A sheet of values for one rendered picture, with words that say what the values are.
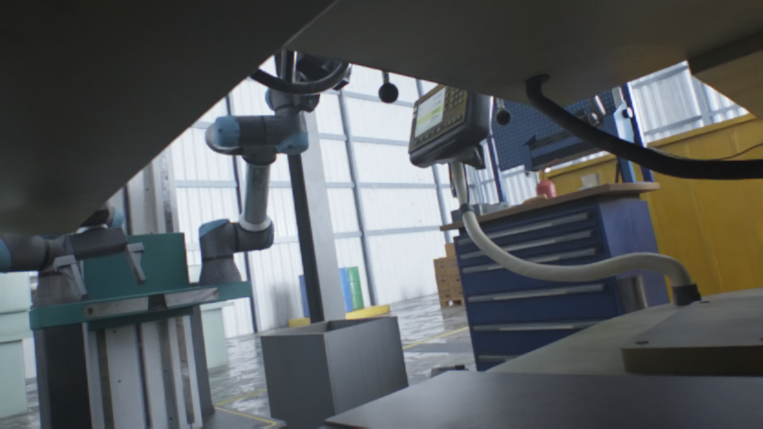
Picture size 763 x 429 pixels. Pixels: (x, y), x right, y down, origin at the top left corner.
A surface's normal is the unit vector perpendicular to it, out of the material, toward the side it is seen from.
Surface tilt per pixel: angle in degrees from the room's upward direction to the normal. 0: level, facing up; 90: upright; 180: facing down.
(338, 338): 90
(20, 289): 90
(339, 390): 90
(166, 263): 90
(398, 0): 180
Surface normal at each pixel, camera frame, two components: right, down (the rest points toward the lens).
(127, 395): 0.64, -0.22
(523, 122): -0.77, 0.03
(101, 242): 0.58, -0.59
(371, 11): 0.16, 0.98
